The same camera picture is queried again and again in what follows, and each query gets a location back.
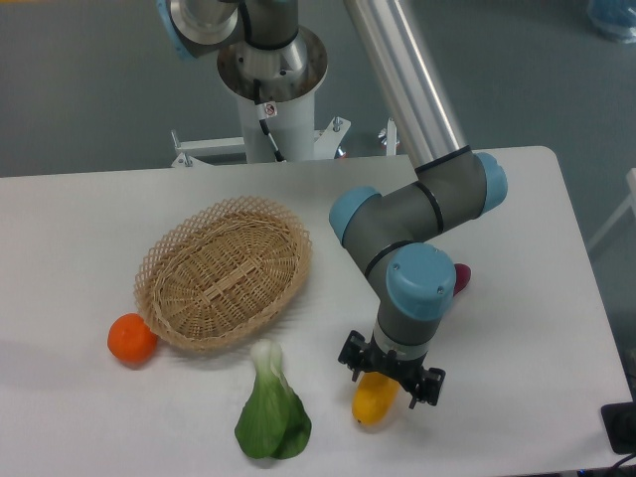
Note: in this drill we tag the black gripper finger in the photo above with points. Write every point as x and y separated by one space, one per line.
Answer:
354 354
424 386

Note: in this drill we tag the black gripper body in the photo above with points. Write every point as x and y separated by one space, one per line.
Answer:
408 373

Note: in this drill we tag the yellow mango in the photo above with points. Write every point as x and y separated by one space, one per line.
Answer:
373 398

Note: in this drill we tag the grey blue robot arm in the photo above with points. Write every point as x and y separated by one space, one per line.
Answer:
386 235

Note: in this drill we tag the green bok choy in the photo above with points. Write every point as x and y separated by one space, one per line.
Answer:
273 422

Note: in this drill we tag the magenta sweet potato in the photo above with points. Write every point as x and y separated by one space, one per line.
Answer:
463 276

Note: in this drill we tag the woven wicker basket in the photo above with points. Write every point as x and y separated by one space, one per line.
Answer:
223 274

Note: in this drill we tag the black device at edge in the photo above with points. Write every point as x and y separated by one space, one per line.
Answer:
619 422

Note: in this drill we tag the orange fruit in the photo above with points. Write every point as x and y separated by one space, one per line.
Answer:
130 340

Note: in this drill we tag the blue plastic bag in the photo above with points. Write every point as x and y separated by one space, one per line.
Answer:
614 19

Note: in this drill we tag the white frame at right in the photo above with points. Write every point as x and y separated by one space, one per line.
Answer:
617 223

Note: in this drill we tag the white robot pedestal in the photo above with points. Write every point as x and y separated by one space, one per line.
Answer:
275 94

